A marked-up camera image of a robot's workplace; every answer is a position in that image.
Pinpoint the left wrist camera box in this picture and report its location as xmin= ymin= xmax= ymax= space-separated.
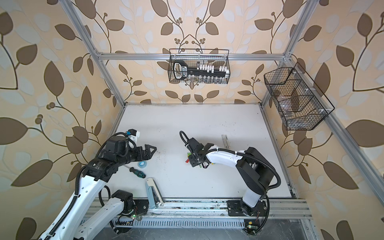
xmin=126 ymin=129 xmax=140 ymax=144

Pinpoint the black wire basket right wall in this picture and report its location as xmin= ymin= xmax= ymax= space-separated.
xmin=264 ymin=63 xmax=335 ymax=131

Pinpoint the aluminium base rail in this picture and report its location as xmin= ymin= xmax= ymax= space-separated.
xmin=86 ymin=197 xmax=313 ymax=230

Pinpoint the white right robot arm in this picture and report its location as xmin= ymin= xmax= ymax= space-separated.
xmin=179 ymin=131 xmax=281 ymax=216

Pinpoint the black wire basket back wall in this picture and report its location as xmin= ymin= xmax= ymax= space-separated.
xmin=167 ymin=48 xmax=231 ymax=85

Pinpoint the black wire basket wall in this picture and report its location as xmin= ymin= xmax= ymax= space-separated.
xmin=167 ymin=48 xmax=231 ymax=85
xmin=264 ymin=63 xmax=335 ymax=131

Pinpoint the black socket holder tool set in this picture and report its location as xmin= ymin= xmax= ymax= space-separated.
xmin=169 ymin=60 xmax=231 ymax=82

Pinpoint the blue tape roll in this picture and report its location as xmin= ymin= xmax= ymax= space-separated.
xmin=138 ymin=161 xmax=147 ymax=169

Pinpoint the green black screwdriver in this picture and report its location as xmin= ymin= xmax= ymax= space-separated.
xmin=129 ymin=167 xmax=146 ymax=179

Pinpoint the blue white stapler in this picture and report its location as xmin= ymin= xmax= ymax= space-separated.
xmin=146 ymin=178 xmax=165 ymax=209

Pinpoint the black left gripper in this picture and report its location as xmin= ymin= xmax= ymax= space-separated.
xmin=115 ymin=144 xmax=157 ymax=168

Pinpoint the aluminium frame corner post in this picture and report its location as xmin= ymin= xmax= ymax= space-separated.
xmin=59 ymin=0 xmax=126 ymax=108

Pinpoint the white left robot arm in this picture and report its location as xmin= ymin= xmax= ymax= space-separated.
xmin=40 ymin=133 xmax=157 ymax=240

